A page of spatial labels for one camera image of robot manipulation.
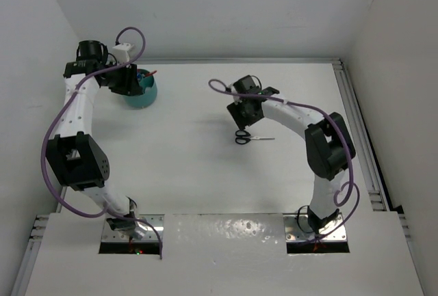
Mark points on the red gel pen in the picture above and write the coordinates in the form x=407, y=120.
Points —
x=149, y=74

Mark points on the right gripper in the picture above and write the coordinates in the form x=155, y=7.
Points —
x=243, y=121

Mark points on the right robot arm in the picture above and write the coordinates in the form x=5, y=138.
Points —
x=328, y=144

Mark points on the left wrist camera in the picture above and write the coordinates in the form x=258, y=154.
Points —
x=123, y=52

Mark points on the large black scissors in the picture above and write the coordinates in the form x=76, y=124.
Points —
x=243, y=137

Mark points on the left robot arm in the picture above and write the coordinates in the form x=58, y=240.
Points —
x=69, y=149

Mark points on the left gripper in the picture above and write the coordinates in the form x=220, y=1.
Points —
x=129, y=85

